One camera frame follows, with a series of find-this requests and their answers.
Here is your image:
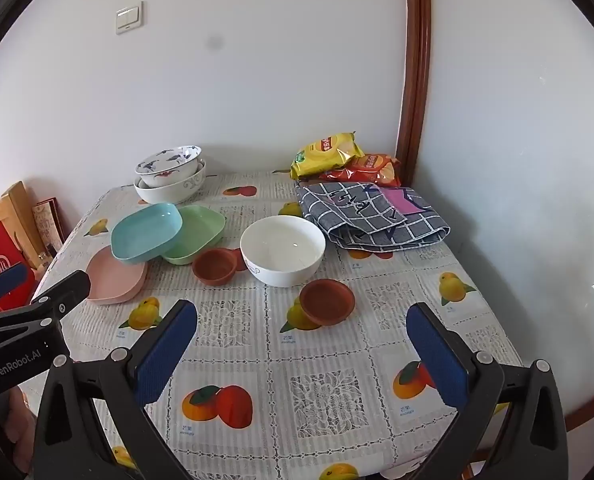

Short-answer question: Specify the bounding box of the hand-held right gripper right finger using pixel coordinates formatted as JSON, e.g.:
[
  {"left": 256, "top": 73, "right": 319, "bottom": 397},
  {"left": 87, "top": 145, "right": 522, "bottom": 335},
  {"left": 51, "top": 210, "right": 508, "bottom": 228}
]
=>
[{"left": 406, "top": 302, "right": 585, "bottom": 480}]

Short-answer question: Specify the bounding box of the small brown clay bowl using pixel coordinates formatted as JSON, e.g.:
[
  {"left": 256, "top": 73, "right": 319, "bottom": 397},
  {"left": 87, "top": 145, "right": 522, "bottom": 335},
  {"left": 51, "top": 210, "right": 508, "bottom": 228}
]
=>
[
  {"left": 224, "top": 247, "right": 248, "bottom": 273},
  {"left": 192, "top": 248, "right": 238, "bottom": 287}
]

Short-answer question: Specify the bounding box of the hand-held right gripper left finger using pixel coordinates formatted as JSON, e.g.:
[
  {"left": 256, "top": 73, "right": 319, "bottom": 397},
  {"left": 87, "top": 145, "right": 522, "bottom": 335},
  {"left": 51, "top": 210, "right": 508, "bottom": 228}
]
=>
[{"left": 32, "top": 299, "right": 200, "bottom": 480}]

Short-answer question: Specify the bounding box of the red chip bag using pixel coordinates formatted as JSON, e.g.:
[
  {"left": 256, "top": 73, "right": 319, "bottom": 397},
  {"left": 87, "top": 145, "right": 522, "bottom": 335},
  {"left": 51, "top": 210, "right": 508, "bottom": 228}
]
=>
[{"left": 318, "top": 154, "right": 402, "bottom": 187}]

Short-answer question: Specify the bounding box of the pink square plate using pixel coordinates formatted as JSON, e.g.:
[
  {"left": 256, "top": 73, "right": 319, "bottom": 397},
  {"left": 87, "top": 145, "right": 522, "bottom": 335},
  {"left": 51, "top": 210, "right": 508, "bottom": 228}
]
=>
[{"left": 84, "top": 247, "right": 149, "bottom": 305}]

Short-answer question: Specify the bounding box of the blue patterned white bowl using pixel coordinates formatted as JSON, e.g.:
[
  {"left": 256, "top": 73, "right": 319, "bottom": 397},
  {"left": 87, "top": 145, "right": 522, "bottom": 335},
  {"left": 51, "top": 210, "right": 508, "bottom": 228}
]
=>
[{"left": 136, "top": 145, "right": 203, "bottom": 187}]

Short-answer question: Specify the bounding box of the wooden board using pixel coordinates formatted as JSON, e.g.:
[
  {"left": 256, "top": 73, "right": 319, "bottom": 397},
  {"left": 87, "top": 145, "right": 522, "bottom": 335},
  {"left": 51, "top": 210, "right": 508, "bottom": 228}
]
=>
[{"left": 2, "top": 181, "right": 45, "bottom": 261}]

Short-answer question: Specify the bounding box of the person's left hand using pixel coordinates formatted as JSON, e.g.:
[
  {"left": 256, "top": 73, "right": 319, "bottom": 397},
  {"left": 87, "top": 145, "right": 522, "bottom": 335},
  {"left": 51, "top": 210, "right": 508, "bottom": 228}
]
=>
[{"left": 4, "top": 387, "right": 37, "bottom": 476}]

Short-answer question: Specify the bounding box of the brown wooden trim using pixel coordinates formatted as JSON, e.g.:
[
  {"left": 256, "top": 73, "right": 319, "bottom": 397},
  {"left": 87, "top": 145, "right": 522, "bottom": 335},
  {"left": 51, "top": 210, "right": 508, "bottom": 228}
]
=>
[{"left": 563, "top": 390, "right": 594, "bottom": 433}]

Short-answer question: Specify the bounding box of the white light switch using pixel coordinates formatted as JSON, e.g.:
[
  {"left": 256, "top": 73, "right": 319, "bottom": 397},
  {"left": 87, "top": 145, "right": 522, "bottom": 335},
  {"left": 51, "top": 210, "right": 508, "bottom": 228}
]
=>
[{"left": 114, "top": 1, "right": 144, "bottom": 36}]

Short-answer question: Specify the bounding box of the brown clay saucer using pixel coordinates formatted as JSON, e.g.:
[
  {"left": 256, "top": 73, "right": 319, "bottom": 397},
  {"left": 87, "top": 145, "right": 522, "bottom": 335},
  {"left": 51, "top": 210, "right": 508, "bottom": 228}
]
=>
[{"left": 299, "top": 280, "right": 356, "bottom": 327}]

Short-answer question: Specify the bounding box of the fruit printed lace tablecloth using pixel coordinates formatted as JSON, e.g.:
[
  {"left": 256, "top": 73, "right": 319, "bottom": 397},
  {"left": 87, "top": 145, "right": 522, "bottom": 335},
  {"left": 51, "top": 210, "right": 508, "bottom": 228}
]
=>
[{"left": 27, "top": 170, "right": 525, "bottom": 480}]

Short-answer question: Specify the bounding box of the white bowl with vine print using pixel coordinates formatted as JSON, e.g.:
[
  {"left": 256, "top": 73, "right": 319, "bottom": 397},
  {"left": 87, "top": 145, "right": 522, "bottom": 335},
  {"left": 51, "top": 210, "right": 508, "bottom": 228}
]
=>
[{"left": 240, "top": 215, "right": 326, "bottom": 288}]

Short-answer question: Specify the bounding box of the blue square plate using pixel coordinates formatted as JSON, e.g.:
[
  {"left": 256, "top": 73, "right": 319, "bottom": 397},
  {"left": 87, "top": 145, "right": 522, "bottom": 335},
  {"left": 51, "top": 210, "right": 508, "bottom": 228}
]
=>
[{"left": 111, "top": 202, "right": 184, "bottom": 265}]

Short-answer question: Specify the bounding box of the grey checked cloth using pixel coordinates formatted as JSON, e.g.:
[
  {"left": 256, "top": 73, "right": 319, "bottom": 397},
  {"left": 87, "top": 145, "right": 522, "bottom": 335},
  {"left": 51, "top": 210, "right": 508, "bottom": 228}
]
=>
[{"left": 295, "top": 180, "right": 452, "bottom": 251}]

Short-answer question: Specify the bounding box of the brown patterned book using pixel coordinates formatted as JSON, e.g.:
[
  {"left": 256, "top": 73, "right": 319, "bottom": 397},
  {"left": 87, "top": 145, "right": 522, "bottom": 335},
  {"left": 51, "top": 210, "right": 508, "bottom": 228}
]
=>
[{"left": 32, "top": 197, "right": 67, "bottom": 257}]

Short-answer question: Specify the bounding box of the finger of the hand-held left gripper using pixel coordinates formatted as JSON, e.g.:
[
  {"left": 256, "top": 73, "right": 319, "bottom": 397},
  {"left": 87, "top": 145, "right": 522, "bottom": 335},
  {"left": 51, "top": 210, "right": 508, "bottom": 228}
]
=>
[
  {"left": 30, "top": 269, "right": 92, "bottom": 312},
  {"left": 0, "top": 262, "right": 29, "bottom": 314}
]

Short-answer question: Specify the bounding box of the green square plate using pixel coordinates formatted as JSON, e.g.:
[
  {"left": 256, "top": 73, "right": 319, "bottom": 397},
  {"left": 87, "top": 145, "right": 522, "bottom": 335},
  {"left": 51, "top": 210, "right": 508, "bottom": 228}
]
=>
[{"left": 161, "top": 205, "right": 227, "bottom": 266}]

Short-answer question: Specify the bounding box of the yellow chip bag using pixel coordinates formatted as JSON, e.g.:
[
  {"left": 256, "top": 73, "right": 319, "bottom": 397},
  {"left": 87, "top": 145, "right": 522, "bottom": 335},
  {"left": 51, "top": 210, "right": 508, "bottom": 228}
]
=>
[{"left": 290, "top": 132, "right": 365, "bottom": 179}]

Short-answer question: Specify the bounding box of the brown wooden door frame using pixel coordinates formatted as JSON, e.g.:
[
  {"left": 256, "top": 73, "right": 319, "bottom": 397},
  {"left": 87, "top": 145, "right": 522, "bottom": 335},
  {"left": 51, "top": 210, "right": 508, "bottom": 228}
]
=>
[{"left": 396, "top": 0, "right": 432, "bottom": 188}]

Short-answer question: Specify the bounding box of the large white bowl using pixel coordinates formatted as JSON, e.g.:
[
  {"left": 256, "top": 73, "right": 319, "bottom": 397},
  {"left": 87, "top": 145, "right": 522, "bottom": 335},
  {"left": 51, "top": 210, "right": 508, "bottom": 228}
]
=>
[{"left": 134, "top": 160, "right": 207, "bottom": 205}]

